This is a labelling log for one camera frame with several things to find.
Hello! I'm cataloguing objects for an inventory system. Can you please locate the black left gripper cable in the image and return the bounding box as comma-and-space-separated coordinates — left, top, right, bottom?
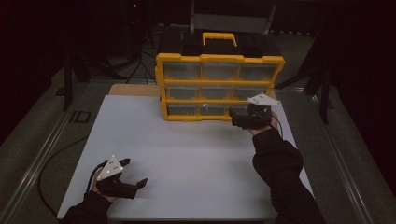
84, 163, 102, 194

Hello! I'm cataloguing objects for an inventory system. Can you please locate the black floor cable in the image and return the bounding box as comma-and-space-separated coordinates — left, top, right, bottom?
37, 135, 90, 217

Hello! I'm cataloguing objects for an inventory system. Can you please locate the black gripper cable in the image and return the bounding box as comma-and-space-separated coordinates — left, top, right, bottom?
273, 112, 285, 140
84, 163, 102, 194

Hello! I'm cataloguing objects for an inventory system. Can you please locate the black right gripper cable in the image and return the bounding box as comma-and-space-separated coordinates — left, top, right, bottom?
273, 112, 285, 140

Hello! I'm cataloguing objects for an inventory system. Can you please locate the aluminium floor rail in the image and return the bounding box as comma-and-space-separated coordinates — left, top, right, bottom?
309, 92, 387, 224
0, 83, 92, 224

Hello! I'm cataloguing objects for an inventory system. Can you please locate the black tripod stand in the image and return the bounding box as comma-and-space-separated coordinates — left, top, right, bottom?
61, 50, 94, 112
275, 29, 335, 125

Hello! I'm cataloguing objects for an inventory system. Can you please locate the white table cover sheet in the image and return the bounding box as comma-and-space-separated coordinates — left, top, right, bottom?
56, 94, 322, 220

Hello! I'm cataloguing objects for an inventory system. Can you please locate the yellow black organizer cabinet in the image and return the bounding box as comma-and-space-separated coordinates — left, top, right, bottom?
154, 32, 286, 122

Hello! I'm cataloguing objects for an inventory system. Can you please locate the person's left hand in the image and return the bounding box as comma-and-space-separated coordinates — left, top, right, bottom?
89, 161, 120, 203

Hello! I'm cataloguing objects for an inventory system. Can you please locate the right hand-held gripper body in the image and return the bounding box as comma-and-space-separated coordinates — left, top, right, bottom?
239, 92, 282, 131

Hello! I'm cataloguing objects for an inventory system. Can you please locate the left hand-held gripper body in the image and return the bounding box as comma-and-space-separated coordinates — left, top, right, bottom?
95, 155, 138, 200

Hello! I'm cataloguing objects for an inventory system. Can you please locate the grey metal chair frame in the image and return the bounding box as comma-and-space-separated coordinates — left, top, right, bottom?
189, 0, 277, 35

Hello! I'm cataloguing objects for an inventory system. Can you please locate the clear plastic storage drawer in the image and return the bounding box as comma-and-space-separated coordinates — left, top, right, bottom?
235, 86, 270, 101

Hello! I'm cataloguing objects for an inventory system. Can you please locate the group of clear drawers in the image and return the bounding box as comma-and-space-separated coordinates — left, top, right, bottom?
162, 61, 278, 117

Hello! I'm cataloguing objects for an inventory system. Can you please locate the person's right hand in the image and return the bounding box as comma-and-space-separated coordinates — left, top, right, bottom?
247, 109, 280, 137

